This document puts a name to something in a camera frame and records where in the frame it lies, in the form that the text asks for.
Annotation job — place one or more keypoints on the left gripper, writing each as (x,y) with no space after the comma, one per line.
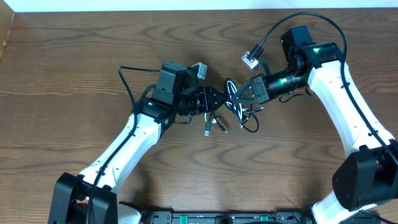
(206,96)

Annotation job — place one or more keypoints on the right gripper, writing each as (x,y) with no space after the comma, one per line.
(259,88)

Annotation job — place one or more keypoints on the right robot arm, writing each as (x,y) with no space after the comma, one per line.
(368,176)

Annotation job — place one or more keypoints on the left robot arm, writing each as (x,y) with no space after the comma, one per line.
(92,195)

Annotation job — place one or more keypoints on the cardboard box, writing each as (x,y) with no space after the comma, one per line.
(6,20)

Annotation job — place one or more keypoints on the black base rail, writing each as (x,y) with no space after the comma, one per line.
(283,215)

